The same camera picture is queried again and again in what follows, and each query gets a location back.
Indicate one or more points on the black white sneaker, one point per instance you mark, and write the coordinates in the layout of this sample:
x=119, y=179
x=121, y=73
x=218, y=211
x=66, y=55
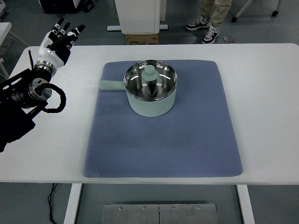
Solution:
x=201, y=23
x=211, y=35

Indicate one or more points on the white pedestal cabinet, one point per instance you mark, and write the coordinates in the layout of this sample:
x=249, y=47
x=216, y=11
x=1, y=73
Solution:
x=140, y=17

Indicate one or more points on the person's beige trouser legs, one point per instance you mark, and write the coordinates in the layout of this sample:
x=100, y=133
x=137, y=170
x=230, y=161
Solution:
x=216, y=10

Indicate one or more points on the white chair base with casters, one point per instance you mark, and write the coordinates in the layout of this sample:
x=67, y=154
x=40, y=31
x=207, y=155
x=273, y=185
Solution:
x=255, y=8

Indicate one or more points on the metal floor plate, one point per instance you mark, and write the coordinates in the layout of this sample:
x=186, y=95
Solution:
x=160, y=214

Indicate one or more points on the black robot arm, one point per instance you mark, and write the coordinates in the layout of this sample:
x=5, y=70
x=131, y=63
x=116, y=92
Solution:
x=25, y=95

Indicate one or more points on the small metal floor socket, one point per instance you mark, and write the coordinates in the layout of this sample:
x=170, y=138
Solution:
x=229, y=39

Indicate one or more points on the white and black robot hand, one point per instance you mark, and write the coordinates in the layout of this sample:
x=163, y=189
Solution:
x=56, y=45

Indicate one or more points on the right black white sneaker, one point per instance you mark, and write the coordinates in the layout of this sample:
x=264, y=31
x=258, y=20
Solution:
x=201, y=23

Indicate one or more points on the left black white sneaker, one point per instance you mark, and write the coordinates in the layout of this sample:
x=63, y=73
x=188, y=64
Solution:
x=211, y=35

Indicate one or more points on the blue quilted mat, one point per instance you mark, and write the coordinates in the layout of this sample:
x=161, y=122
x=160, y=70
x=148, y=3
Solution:
x=195, y=138

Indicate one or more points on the glass pot lid green knob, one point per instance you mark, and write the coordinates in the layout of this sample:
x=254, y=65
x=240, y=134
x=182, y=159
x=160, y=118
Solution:
x=150, y=80

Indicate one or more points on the black device on floor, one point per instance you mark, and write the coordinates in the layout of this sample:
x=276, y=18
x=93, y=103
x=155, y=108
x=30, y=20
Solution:
x=65, y=6

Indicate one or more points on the cardboard box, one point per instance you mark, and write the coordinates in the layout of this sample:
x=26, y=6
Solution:
x=142, y=39

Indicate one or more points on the green pot with handle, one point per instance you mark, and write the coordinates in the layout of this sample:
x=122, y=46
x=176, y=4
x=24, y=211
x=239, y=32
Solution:
x=144, y=108

